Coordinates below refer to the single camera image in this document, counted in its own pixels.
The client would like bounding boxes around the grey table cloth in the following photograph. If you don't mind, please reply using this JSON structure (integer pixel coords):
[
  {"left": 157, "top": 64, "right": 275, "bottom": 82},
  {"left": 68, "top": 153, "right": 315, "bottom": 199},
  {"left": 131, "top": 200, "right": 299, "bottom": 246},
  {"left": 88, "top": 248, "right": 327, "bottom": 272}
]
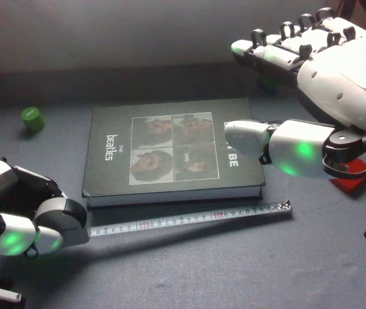
[{"left": 0, "top": 62, "right": 366, "bottom": 309}]

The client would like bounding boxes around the green and blue toy block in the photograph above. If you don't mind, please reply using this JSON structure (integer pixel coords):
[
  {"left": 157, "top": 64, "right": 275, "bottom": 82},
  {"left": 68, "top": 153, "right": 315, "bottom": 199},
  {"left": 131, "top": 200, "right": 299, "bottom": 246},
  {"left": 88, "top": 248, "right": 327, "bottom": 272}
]
[{"left": 258, "top": 75, "right": 277, "bottom": 94}]

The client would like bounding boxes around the green cylinder block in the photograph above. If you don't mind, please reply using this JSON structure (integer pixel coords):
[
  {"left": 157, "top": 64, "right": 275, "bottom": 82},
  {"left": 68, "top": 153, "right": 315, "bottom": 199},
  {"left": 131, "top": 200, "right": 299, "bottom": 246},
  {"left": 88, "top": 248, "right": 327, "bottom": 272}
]
[{"left": 20, "top": 106, "right": 46, "bottom": 132}]

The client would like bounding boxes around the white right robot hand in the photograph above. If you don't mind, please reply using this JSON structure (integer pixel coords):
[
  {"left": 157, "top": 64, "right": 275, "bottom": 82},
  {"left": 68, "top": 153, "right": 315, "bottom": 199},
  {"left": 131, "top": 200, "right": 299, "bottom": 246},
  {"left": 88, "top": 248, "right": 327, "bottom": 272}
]
[{"left": 224, "top": 6, "right": 366, "bottom": 180}]

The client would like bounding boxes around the red heart block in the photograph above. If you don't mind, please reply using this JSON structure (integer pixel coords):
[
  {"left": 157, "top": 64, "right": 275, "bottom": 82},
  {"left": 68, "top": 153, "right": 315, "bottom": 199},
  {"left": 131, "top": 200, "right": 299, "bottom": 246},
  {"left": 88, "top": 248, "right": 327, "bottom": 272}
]
[{"left": 329, "top": 157, "right": 366, "bottom": 194}]

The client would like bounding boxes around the black hardcover book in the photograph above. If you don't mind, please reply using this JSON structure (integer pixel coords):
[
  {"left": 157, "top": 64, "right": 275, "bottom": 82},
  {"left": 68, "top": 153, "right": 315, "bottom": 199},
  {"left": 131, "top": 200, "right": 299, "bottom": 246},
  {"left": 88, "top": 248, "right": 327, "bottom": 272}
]
[{"left": 81, "top": 97, "right": 267, "bottom": 209}]

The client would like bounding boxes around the white and black tape measure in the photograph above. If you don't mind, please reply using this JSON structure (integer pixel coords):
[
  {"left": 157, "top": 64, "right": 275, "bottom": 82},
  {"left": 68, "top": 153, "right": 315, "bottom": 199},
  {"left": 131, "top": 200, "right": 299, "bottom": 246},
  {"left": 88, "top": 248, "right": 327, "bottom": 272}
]
[{"left": 61, "top": 198, "right": 294, "bottom": 248}]

